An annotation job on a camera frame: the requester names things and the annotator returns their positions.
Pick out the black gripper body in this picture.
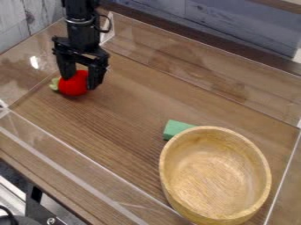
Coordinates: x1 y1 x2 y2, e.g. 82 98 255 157
53 35 110 67

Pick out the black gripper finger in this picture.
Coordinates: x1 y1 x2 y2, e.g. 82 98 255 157
87 64 107 91
57 54 77 80

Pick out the red plush strawberry toy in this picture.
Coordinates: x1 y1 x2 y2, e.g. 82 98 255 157
50 70 89 97

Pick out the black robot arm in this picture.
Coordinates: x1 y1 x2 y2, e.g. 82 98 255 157
53 0 111 91

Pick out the green foam block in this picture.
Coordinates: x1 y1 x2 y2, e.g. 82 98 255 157
162 120 196 141

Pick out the wooden oval bowl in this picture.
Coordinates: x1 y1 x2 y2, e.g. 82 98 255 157
160 126 272 225

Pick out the black metal table leg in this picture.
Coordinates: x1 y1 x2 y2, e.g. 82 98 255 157
24 185 67 225

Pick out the clear acrylic corner bracket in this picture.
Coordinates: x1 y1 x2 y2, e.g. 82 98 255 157
101 11 115 46

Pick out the clear acrylic tray wall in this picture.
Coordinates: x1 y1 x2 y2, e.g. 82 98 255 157
0 14 301 225

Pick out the black cable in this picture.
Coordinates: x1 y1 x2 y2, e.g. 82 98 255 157
0 205 16 225

